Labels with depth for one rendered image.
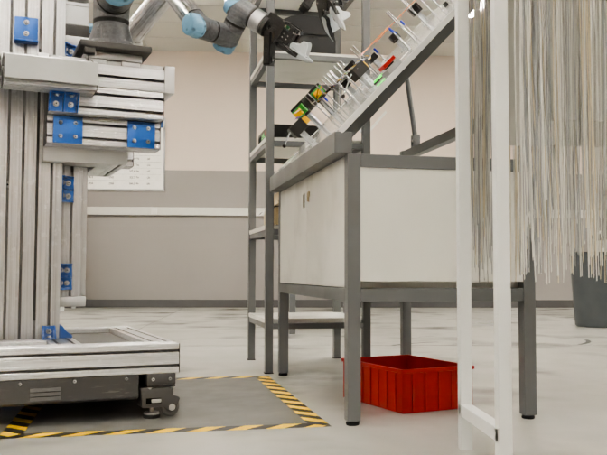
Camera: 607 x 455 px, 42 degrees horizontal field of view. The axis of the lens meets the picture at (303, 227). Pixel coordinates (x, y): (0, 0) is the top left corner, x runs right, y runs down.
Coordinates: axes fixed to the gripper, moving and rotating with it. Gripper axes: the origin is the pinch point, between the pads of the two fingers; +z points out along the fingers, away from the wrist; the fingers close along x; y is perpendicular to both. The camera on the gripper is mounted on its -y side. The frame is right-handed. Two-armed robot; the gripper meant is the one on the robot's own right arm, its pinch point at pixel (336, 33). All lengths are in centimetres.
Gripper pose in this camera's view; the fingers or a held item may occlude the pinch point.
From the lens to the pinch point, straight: 276.1
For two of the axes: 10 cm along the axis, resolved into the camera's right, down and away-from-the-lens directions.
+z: 3.9, 9.2, -0.7
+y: 8.5, -3.3, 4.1
